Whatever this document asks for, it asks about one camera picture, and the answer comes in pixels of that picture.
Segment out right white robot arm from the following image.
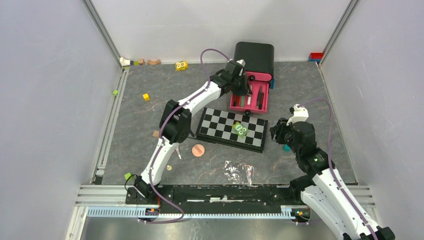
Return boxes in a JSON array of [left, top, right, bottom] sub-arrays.
[[270, 104, 396, 240]]

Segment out yellow toy block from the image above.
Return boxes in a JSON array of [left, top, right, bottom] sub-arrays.
[[174, 61, 188, 71]]

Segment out red lip gloss tube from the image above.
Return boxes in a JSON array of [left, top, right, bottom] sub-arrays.
[[258, 93, 265, 110]]

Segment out brown wooden cube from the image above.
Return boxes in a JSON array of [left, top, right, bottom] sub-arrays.
[[152, 130, 160, 138]]

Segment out clear plastic wrapper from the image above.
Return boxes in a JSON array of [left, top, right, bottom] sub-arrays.
[[224, 161, 255, 186]]

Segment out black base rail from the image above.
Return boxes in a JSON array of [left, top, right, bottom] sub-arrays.
[[125, 184, 309, 218]]

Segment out beige white makeup pen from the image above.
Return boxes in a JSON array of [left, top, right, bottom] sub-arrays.
[[247, 84, 253, 106]]

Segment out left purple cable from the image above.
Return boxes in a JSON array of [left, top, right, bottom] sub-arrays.
[[145, 48, 231, 225]]

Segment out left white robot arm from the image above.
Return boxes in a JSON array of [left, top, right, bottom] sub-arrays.
[[134, 59, 250, 204]]

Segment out dark red pencil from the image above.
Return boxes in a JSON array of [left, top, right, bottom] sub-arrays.
[[232, 95, 238, 107]]

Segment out small green block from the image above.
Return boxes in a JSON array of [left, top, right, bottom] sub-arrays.
[[124, 172, 132, 180]]

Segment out green tube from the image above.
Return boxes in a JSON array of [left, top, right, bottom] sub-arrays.
[[240, 95, 246, 108]]

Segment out black drawer cabinet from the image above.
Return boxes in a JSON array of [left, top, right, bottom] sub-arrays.
[[234, 41, 275, 78]]

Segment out green owl toy block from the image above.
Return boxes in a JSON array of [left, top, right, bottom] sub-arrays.
[[232, 121, 249, 138]]

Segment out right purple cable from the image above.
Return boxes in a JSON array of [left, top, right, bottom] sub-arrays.
[[298, 97, 380, 240]]

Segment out white toy block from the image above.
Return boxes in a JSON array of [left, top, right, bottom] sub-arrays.
[[119, 57, 132, 67]]

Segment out black eyeliner pencil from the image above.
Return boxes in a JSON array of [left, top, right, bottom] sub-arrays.
[[256, 86, 263, 109]]

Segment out pink lip gloss wand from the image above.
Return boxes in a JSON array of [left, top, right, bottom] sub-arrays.
[[175, 148, 182, 160]]

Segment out black white chessboard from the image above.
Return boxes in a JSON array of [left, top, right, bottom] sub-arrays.
[[195, 107, 268, 153]]

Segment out wooden arch block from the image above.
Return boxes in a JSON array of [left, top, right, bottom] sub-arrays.
[[146, 59, 162, 65]]

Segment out teal cube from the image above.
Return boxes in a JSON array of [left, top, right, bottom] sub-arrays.
[[283, 145, 291, 152]]

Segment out purple cable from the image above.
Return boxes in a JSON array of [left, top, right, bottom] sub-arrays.
[[298, 97, 380, 240], [145, 48, 231, 225]]

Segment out round pink powder puff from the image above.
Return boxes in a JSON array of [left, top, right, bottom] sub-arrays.
[[191, 144, 205, 157]]

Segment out red blue blocks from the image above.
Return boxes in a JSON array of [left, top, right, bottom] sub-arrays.
[[308, 52, 324, 63]]

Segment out small yellow cube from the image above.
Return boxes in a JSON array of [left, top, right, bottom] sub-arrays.
[[142, 93, 150, 101]]

